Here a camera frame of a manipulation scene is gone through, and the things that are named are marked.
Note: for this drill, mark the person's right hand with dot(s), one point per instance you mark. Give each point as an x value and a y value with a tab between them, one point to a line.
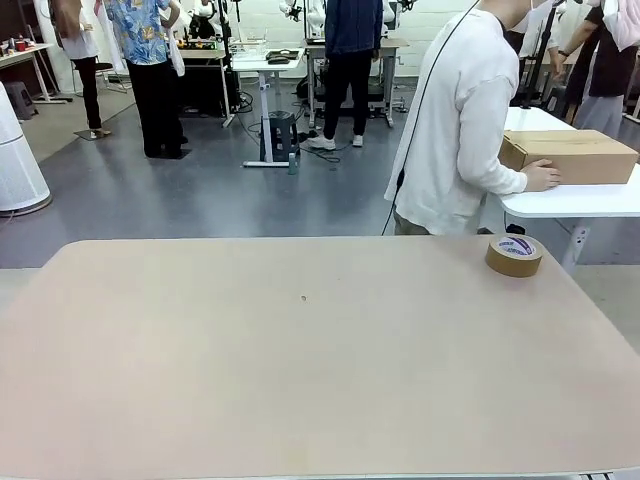
542	176

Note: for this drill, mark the brown cardboard box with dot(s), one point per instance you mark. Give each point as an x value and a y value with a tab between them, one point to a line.
585	155

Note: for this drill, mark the brown packing tape roll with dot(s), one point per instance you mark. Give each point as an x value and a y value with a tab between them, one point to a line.
515	262

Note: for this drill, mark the person's right forearm white sleeve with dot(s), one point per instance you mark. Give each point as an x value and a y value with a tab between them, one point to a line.
492	177

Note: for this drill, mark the white side table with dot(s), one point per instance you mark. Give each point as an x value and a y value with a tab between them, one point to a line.
575	200

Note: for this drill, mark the white power strip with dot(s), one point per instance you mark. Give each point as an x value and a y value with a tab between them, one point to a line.
581	237

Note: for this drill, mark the person in white cardigan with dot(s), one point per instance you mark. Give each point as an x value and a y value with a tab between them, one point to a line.
460	125

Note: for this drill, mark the black tripod stand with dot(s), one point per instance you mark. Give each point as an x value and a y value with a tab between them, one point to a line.
542	55

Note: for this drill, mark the person in black top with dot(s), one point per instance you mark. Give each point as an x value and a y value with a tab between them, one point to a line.
607	65

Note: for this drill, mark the person in dark denim jacket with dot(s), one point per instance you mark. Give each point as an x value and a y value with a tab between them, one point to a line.
350	30

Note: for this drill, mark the green bottle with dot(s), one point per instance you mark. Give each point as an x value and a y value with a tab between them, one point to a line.
293	164

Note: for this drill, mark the grey step stool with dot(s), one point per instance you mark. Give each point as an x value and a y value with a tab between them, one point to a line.
280	135

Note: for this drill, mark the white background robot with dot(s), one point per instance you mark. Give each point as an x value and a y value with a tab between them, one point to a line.
202	20
315	15

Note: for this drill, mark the black tray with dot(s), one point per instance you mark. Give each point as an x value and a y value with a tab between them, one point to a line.
281	56

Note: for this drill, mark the white standing desk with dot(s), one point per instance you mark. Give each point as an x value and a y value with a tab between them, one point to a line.
255	62

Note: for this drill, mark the black workbench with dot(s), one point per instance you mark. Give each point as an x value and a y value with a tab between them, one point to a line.
205	80

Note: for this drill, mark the person in blue floral shirt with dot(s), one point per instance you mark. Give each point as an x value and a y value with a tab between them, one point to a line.
145	35

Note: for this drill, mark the long-haired person in white top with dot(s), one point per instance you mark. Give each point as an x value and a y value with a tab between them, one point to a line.
90	90

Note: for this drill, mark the white air purifier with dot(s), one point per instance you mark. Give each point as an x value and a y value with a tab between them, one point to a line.
20	165

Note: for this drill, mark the grey plastic stool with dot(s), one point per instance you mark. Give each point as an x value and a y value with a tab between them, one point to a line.
20	100

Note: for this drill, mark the light wooden background table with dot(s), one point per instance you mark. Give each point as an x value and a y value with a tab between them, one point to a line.
25	52

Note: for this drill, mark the red cup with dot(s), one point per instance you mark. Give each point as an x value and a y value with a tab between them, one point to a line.
20	46

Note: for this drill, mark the grey frame desk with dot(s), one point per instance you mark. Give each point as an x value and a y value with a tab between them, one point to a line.
395	44

